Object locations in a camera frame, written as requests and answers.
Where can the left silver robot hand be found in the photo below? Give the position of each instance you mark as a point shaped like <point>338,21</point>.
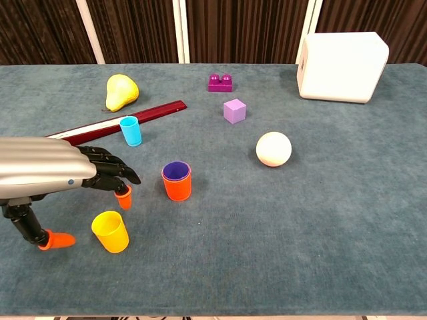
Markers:
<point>43,163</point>

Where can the light blue plastic cup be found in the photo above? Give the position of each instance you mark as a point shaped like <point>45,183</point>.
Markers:
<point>131,135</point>

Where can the yellow plastic cup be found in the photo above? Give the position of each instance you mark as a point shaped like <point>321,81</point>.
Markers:
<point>113,240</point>

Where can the dark purple plastic cup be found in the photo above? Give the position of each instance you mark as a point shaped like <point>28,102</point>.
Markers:
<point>176,170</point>

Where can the yellow toy pear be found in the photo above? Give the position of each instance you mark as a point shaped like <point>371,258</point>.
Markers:
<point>120,91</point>

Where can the orange plastic cup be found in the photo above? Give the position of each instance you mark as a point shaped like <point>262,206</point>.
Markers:
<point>177,190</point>

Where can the magenta building block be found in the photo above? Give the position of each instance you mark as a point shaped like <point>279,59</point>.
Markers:
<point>220,86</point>

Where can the lilac cube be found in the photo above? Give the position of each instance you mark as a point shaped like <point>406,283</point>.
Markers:
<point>234,111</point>

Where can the white ball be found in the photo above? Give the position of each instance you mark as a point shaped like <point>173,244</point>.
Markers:
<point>273,149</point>

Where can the teal velvet table cover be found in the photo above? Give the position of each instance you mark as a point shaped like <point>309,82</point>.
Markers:
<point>267,233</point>

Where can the white box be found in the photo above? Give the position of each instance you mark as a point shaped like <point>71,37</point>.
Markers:
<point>340,66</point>

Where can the white partition post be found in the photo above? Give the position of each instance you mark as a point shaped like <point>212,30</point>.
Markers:
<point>90,33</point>
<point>308,20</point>
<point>181,33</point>

